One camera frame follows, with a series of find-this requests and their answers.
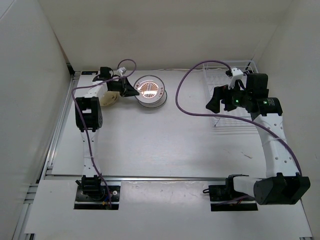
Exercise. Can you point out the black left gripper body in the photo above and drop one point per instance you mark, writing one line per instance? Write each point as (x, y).
(118, 86)

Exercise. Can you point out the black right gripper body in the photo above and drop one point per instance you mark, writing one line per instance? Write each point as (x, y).
(237, 98)

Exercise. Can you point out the beige plate small motifs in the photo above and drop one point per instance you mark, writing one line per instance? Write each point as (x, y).
(110, 93)

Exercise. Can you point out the white plate orange sunburst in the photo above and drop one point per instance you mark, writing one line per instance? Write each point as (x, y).
(150, 88)

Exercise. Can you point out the white plate green rim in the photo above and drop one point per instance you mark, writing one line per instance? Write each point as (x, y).
(152, 99)

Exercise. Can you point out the plain beige plate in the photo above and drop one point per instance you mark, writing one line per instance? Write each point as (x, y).
(109, 100)

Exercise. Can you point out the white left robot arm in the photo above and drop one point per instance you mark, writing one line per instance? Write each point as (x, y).
(89, 120)

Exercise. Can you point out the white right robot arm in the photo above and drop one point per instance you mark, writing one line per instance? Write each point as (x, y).
(284, 183)

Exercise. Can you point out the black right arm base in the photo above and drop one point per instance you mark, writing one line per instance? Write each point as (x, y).
(223, 201)

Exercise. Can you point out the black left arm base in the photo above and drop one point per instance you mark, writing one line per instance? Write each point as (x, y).
(86, 202)

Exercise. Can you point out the black label sticker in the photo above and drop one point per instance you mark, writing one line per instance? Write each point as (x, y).
(89, 73)

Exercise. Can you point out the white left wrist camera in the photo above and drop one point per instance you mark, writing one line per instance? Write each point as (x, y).
(122, 71)

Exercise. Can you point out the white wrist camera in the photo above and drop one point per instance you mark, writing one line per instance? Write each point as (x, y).
(122, 71)
(234, 74)

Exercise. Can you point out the white wire dish rack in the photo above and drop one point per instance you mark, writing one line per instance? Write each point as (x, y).
(215, 76)

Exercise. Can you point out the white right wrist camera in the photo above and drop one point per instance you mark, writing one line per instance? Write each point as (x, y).
(234, 74)

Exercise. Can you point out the silver aluminium rail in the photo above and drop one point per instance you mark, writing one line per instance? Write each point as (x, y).
(136, 178)

